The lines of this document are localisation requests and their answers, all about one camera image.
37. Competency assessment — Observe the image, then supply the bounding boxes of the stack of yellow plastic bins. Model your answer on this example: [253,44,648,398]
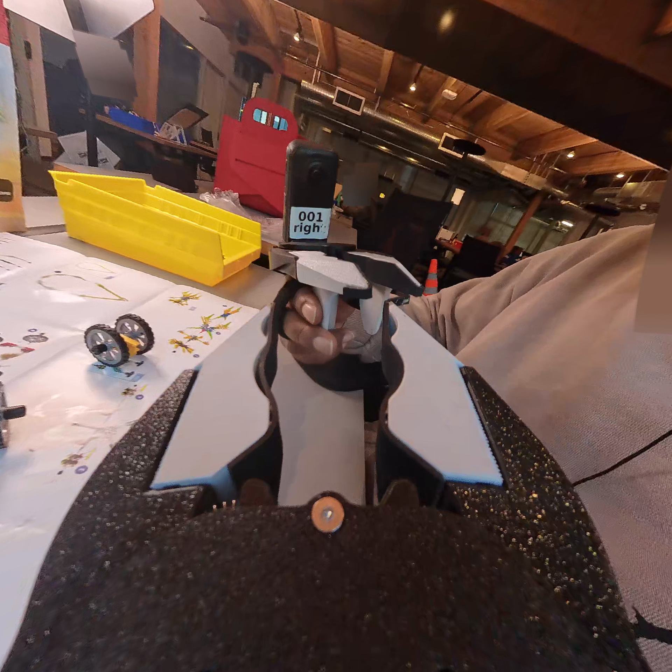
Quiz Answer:
[48,170,262,287]

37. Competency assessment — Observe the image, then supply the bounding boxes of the person's right hand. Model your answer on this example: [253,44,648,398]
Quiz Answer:
[272,286,380,369]

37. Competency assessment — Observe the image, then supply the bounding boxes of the person's right forearm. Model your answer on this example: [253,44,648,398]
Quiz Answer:
[401,226,657,368]

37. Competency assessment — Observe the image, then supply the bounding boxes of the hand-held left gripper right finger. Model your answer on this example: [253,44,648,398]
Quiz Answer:
[375,303,505,486]

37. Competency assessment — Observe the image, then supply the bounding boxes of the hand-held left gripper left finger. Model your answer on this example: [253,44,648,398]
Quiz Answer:
[151,310,285,490]

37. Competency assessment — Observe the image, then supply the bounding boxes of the red cup-shaped foam cutout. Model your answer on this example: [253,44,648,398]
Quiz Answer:
[214,97,300,217]

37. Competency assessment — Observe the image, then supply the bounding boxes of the white printed instruction sheet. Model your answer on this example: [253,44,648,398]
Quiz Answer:
[0,233,263,646]

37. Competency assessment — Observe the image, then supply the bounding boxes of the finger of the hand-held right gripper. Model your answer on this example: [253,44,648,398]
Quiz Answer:
[294,252,372,297]
[345,253,424,298]

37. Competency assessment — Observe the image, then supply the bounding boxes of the thin black cable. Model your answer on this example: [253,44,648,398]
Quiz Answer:
[572,429,672,486]

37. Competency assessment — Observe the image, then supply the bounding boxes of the clear plastic wrap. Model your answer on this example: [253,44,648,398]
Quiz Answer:
[199,189,284,237]

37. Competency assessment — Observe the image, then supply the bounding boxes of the person's beige hoodie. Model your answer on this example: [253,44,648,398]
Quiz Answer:
[457,325,672,672]

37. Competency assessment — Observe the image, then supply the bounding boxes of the construction toy kit box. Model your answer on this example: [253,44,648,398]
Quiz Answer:
[0,0,27,233]

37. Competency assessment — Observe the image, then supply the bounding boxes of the toy wheel pair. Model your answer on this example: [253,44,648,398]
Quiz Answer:
[0,383,26,449]
[84,314,155,367]

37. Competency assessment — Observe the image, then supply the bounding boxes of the dark cloth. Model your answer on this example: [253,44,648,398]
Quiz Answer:
[302,359,392,423]

